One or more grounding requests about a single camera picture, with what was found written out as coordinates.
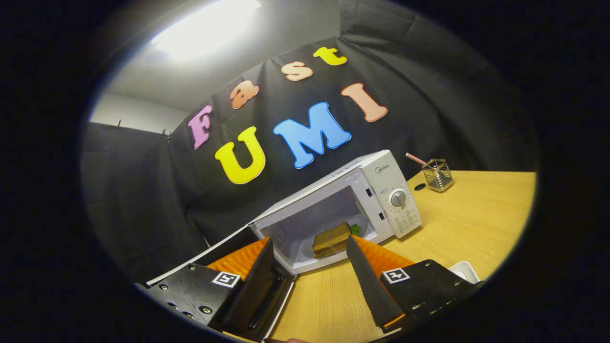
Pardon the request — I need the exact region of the white microwave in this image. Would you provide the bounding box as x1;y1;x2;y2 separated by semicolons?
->
145;150;423;343

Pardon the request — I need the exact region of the brown bread lettuce sandwich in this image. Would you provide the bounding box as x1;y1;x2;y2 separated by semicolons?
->
312;222;362;260

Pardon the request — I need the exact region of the wire mesh utensil holder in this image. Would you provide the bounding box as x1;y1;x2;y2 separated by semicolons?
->
422;159;454;193

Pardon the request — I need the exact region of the black backdrop cloth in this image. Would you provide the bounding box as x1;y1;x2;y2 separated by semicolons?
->
81;0;539;286

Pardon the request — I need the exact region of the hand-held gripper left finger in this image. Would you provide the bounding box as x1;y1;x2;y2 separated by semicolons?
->
143;237;276;334

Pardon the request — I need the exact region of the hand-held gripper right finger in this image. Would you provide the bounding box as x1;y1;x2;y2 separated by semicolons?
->
346;235;482;334

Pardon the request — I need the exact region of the small white plate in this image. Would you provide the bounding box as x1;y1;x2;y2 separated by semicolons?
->
448;261;480;285

